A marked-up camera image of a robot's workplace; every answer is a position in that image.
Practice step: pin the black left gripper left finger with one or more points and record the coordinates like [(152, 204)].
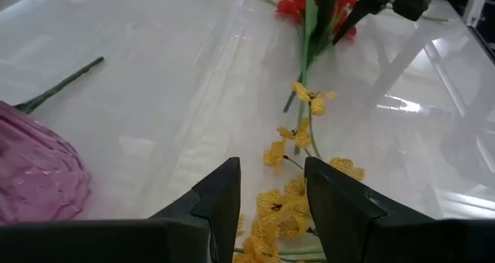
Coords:
[(220, 201)]

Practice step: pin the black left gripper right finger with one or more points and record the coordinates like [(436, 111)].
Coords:
[(336, 209)]

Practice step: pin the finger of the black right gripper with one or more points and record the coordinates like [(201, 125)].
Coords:
[(328, 4), (361, 9)]

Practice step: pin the red artificial flower bunch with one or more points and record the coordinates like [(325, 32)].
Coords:
[(307, 19)]

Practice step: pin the white artificial tulip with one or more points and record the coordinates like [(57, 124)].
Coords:
[(437, 19)]

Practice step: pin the yellow artificial flower bunch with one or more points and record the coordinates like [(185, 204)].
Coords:
[(282, 209)]

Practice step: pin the purple glass vase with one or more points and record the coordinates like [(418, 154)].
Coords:
[(35, 170)]

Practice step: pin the black aluminium table frame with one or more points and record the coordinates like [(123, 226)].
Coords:
[(485, 46)]

